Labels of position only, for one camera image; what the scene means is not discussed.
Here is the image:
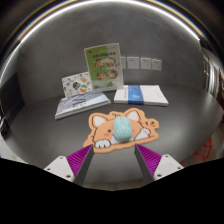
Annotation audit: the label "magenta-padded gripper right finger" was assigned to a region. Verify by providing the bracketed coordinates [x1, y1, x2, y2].
[133, 143, 185, 185]

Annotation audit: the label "red wire frame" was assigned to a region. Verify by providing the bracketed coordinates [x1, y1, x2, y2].
[181, 137, 213, 166]

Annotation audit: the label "white sticker sheet card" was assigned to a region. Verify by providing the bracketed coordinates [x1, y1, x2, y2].
[61, 71, 93, 98]

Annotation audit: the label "mint green computer mouse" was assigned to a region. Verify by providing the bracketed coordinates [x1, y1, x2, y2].
[112, 116, 132, 142]

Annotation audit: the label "green printed standing sign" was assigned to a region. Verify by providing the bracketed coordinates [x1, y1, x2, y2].
[83, 42, 125, 93]

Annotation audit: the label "black wall panel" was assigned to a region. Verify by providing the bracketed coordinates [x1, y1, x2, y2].
[0, 71, 26, 134]

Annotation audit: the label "white light strip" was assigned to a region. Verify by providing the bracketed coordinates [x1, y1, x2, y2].
[0, 0, 203, 79]

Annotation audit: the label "white wall socket plates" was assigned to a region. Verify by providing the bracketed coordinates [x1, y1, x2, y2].
[119, 55, 163, 72]

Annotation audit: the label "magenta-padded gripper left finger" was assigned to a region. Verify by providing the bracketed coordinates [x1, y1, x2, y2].
[43, 143, 95, 187]

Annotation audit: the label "grey patterned book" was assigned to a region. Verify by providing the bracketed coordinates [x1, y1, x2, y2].
[54, 91, 112, 120]

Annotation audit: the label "white book with blue band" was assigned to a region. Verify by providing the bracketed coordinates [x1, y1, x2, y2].
[113, 84, 170, 107]

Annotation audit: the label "orange corgi-shaped mouse pad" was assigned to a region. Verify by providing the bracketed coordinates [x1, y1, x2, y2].
[82, 107, 160, 154]

